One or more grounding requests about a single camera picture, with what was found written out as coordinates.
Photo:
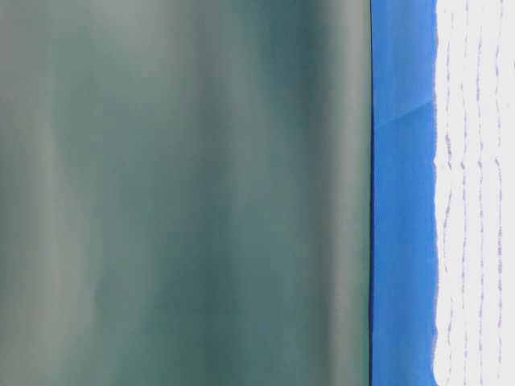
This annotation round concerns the white blue-striped towel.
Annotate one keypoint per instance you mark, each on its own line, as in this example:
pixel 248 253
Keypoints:
pixel 474 193

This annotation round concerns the blue table cloth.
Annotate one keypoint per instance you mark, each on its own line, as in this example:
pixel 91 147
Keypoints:
pixel 404 267

